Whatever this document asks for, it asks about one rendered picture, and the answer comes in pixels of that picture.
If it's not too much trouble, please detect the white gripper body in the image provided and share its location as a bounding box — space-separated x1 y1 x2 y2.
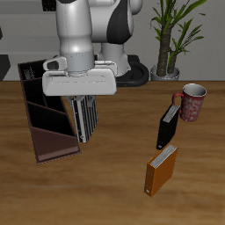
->
41 60 119 98

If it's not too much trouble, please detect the black and white striped book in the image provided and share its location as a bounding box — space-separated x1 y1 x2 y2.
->
69 95 99 144

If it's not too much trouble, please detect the dark brown desk caddy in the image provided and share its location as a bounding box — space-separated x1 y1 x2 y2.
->
17 59 82 165

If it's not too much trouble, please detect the orange book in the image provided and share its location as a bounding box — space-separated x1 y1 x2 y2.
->
143 142 179 198

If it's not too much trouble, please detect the green pot plant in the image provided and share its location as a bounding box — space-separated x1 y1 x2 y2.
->
149 0 208 83

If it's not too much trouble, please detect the red patterned mug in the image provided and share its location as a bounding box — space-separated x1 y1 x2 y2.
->
171 83 208 123

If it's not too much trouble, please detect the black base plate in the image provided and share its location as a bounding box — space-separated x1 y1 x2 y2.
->
115 54 150 88

